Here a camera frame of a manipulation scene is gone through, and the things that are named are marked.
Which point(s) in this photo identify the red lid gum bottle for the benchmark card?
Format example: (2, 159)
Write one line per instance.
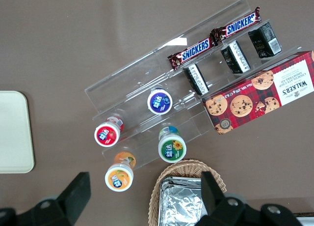
(107, 134)

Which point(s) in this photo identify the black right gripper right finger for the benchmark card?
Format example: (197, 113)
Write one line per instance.
(216, 201)

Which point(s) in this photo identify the blue lid gum bottle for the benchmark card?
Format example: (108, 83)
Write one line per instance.
(160, 102)

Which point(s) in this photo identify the red Walkers cookie box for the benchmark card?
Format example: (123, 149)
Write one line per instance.
(294, 84)

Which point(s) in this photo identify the silver foil packet stack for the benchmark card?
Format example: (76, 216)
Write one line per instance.
(179, 206)

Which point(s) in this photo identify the orange lid gum bottle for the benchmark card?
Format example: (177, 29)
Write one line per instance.
(119, 177)

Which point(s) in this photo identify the Snickers chocolate bar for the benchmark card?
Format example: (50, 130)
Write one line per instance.
(240, 24)
(195, 49)

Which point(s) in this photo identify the small black carton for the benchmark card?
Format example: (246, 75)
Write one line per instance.
(265, 40)
(235, 57)
(196, 79)

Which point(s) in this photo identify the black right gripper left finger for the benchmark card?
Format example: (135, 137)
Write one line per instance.
(73, 196)

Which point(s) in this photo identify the white snack tray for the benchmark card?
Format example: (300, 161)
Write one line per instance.
(309, 222)

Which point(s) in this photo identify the clear acrylic tiered snack shelf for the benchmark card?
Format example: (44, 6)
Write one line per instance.
(186, 36)

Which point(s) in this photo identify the clear acrylic tiered gum shelf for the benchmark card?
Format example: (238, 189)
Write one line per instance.
(122, 88)

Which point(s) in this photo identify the light wicker basket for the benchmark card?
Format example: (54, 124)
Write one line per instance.
(186, 167)

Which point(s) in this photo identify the cream rectangular tray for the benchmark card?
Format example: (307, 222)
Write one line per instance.
(12, 132)

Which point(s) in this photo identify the green lid gum bottle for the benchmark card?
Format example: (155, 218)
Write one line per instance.
(172, 148)

